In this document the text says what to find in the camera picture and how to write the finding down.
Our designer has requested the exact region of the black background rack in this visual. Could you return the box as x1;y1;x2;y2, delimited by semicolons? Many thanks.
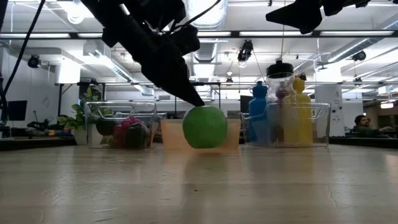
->
174;81;222;119

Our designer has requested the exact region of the yellow plastic bottle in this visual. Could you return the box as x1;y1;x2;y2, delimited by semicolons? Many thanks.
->
284;76;313;146

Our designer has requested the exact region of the green artificial plant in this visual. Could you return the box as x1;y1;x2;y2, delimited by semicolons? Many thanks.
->
57;86;115;146

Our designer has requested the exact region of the black round knob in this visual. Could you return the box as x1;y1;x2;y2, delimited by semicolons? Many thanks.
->
266;60;296;146

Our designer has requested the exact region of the blue plastic bottle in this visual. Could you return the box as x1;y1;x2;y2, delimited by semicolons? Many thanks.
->
248;81;269;143

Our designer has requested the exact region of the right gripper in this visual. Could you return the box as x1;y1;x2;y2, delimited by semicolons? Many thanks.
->
266;0;371;35

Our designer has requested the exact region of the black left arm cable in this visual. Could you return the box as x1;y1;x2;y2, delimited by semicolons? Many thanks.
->
172;0;223;32

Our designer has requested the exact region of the black desk clutter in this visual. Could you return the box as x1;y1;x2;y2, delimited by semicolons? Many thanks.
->
26;116;74;139

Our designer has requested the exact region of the green apple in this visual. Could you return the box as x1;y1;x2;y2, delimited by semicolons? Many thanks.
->
182;105;228;149

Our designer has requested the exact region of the white pillar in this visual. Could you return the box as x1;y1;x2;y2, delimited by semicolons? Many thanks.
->
314;67;345;138

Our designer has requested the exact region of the black monitor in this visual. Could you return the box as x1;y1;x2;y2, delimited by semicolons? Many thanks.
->
239;95;253;114
7;100;28;121

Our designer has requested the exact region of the red grape bunch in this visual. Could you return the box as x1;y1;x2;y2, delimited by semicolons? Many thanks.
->
112;116;144;147

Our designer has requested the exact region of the orange plastic bin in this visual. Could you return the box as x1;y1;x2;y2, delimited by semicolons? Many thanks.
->
160;118;242;153

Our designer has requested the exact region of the black ceiling camera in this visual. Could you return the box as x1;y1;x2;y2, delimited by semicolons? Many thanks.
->
237;39;254;63

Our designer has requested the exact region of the clear plastic bin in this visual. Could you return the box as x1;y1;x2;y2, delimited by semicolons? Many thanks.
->
84;101;158;149
241;102;331;147

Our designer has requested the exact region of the black aluminium frame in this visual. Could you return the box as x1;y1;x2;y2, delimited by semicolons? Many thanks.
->
0;29;398;152

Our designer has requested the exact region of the person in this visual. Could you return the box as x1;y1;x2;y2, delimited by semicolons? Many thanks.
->
345;114;394;139

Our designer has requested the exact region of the silver ventilation duct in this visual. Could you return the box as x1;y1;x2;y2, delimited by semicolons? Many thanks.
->
183;0;229;63

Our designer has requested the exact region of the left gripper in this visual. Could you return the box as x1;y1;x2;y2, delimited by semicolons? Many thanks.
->
81;0;205;107

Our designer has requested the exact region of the purple plastic bottle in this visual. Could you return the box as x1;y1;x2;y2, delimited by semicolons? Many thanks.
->
275;88;289;143

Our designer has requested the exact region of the thick black cable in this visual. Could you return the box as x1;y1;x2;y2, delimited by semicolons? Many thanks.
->
0;0;47;108

